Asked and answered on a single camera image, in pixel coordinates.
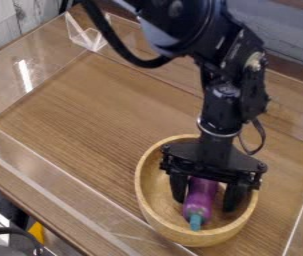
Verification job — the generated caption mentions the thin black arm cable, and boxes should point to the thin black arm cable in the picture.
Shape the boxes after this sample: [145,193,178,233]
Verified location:
[238,118,267,156]

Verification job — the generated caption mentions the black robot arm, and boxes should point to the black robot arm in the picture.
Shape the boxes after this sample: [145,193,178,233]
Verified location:
[134,0,270,212]

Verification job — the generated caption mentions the black cable loop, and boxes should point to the black cable loop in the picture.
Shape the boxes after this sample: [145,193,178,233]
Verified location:
[0,227,44,256]

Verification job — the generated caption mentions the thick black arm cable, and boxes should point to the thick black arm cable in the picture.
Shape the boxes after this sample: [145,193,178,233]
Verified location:
[79,0,175,70]

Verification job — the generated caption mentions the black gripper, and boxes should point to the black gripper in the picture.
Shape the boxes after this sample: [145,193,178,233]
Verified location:
[161,138,267,212]

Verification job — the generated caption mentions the brown wooden bowl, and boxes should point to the brown wooden bowl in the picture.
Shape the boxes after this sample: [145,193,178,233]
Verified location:
[135,134,259,247]

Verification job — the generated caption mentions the clear acrylic corner bracket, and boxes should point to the clear acrylic corner bracket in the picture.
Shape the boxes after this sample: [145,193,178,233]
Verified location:
[64,13,107,52]

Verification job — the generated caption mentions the yellow tag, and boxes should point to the yellow tag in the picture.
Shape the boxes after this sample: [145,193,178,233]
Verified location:
[28,222,46,244]

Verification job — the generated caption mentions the purple toy eggplant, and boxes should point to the purple toy eggplant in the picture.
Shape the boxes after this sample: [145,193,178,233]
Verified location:
[182,177,218,231]

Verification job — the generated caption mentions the clear acrylic front wall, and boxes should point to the clear acrylic front wall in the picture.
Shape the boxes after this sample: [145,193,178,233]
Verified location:
[0,130,197,256]

